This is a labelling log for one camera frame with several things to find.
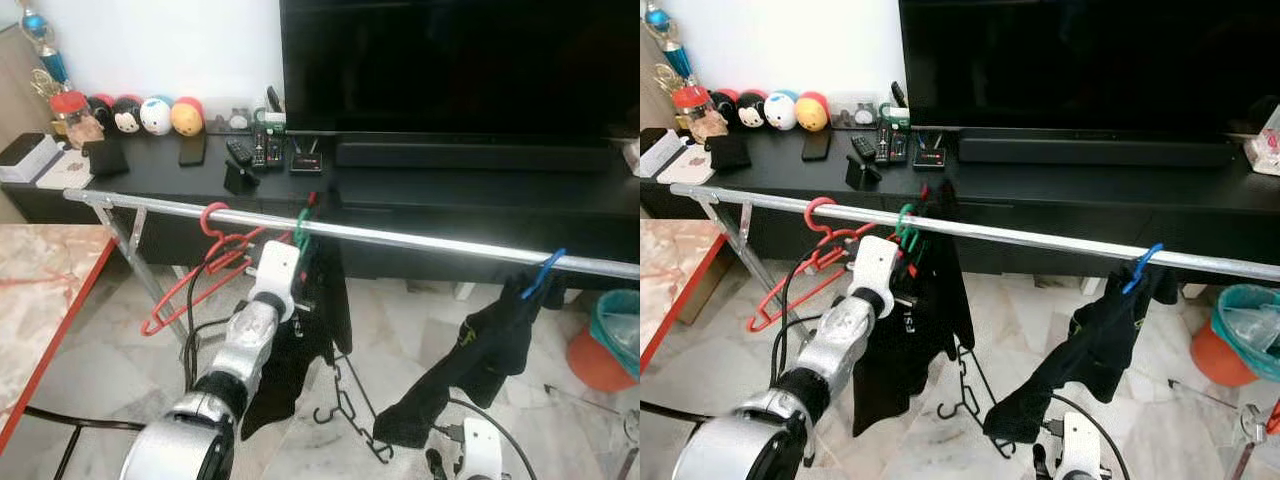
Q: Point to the black shirt red trim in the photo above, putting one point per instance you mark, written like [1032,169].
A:
[935,300]
[320,290]

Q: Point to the green plastic hanger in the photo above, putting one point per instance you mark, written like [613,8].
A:
[300,232]
[905,235]

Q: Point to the red plastic hanger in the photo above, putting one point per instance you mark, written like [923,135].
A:
[1274,415]
[812,212]
[203,218]

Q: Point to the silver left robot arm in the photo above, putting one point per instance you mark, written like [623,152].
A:
[840,345]
[235,345]

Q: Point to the black plastic hanger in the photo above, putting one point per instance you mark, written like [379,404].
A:
[350,405]
[972,395]

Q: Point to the blue plastic hanger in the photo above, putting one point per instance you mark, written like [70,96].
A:
[1143,268]
[545,270]

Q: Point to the silver metal clothes rack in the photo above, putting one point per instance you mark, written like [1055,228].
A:
[400,236]
[1000,228]

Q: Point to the black desk stand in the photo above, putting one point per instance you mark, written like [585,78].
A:
[863,172]
[240,178]

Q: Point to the small black media box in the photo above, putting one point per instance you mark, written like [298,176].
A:
[929,152]
[306,156]

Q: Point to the long black remote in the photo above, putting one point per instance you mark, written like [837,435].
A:
[275,147]
[884,143]
[899,143]
[260,147]

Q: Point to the short black remote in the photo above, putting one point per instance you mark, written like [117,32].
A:
[239,152]
[863,147]

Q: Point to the black TV console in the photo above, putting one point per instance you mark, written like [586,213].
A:
[1060,205]
[450,215]

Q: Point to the black phone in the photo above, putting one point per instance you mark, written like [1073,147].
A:
[815,145]
[192,150]

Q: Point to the green white gadget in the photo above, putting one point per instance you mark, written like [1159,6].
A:
[275,118]
[895,114]

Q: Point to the clear plastic box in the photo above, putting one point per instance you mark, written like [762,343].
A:
[853,112]
[230,118]

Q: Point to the black T-shirt green logo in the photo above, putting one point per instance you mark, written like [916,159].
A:
[480,350]
[1090,345]

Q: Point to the slim black upright remote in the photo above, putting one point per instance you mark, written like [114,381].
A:
[274,98]
[898,95]

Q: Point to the black soundbar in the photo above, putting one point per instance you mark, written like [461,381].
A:
[470,156]
[1090,152]

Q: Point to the white blue round plush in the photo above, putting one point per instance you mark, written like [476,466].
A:
[156,116]
[781,111]

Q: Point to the black pouch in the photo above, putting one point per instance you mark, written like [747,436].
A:
[105,158]
[728,152]

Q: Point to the marble table red edge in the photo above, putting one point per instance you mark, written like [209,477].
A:
[40,290]
[665,280]

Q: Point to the flat white box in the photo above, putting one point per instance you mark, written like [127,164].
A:
[65,172]
[690,167]

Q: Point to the black plush red bow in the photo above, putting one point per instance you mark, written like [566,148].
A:
[725,107]
[101,112]

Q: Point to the black flat television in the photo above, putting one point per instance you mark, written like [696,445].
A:
[1080,60]
[450,60]

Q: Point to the black white box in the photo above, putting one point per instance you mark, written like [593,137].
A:
[660,152]
[28,158]

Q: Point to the clear jar red lid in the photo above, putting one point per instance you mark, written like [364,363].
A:
[70,105]
[695,100]

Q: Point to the orange bin teal bag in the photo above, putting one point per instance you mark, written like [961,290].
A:
[1215,365]
[595,365]

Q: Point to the blue gold trophy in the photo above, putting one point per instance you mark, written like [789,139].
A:
[50,62]
[675,55]

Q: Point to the white pink plastic packet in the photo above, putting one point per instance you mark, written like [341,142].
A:
[1263,145]

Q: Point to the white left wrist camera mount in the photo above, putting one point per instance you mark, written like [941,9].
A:
[272,270]
[875,262]

